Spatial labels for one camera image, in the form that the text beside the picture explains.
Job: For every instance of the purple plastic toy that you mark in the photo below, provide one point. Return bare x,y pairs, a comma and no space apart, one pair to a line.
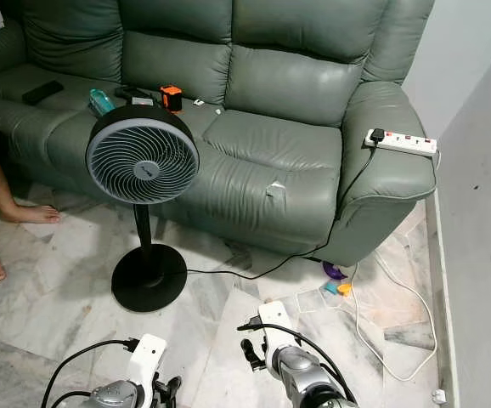
332,271

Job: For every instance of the orange and black device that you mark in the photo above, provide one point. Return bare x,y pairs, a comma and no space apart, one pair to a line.
172,99

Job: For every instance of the small orange block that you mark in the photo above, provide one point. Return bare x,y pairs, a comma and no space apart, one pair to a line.
345,290

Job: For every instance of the flat black pouch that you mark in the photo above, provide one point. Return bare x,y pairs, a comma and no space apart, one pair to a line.
135,93

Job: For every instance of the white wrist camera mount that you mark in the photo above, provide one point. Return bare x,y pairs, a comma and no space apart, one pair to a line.
148,357
278,327

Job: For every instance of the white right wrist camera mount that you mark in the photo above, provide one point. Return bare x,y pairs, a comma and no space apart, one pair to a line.
278,327

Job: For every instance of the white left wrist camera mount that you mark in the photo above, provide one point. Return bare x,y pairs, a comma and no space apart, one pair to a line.
148,357

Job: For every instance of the green leather sofa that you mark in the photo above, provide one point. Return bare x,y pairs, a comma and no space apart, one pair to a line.
296,85

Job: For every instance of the small blue block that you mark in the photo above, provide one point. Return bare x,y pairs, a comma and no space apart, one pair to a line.
330,287

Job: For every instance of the black standing fan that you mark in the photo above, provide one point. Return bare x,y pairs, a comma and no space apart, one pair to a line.
142,159

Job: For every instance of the small white adapter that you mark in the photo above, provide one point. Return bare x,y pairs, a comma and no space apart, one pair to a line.
197,103

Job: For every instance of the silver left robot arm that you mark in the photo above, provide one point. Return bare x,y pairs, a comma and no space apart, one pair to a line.
110,398

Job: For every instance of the teal water bottle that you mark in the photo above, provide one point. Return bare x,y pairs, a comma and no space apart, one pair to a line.
101,102

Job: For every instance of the white wall plug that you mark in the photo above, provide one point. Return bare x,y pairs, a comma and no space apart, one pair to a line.
439,395

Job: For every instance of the black remote control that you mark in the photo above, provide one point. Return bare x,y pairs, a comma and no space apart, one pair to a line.
43,92

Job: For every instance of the white power strip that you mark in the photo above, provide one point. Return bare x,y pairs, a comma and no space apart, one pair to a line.
407,141

